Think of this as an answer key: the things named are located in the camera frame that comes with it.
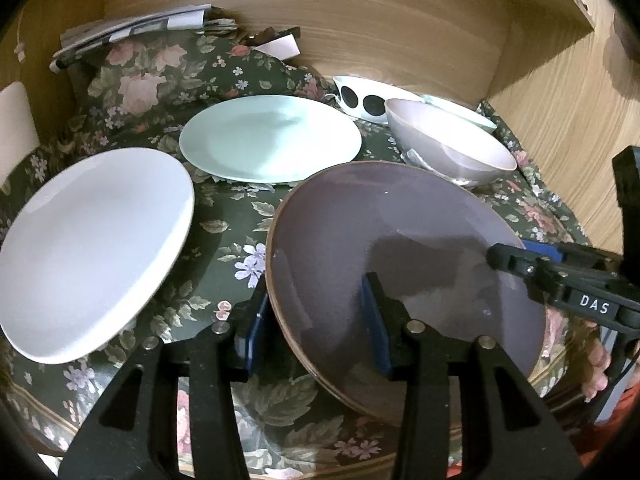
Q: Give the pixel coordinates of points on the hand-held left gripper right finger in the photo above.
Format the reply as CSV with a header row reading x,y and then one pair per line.
x,y
375,327

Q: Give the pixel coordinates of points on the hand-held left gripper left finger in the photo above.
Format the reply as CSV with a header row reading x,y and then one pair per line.
x,y
252,332

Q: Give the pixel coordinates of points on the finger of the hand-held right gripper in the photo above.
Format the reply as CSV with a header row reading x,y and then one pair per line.
x,y
545,277
547,250

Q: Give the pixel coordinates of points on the purple plate with brown rim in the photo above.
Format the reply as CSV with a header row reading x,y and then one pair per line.
x,y
400,220

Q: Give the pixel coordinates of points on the person's right hand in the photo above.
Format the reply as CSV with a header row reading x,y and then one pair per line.
x,y
597,370

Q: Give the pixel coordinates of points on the dark floral cloth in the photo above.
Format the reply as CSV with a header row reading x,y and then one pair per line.
x,y
225,240

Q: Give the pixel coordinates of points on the lilac bowl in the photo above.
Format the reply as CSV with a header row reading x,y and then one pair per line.
x,y
450,135

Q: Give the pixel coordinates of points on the light green bowl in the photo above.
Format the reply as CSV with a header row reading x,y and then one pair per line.
x,y
465,115

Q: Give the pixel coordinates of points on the white plate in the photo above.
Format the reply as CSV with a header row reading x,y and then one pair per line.
x,y
95,250

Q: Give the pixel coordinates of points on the light green plate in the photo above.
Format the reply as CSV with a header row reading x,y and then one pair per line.
x,y
270,140

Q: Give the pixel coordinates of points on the wooden cabinet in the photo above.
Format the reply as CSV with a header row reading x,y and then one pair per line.
x,y
400,35

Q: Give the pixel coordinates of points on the white rectangular panel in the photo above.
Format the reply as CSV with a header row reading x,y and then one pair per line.
x,y
17,125

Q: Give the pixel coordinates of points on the stack of papers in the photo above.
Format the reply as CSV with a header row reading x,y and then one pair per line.
x,y
125,27

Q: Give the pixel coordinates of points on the small white tag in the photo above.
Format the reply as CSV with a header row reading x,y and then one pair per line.
x,y
20,52

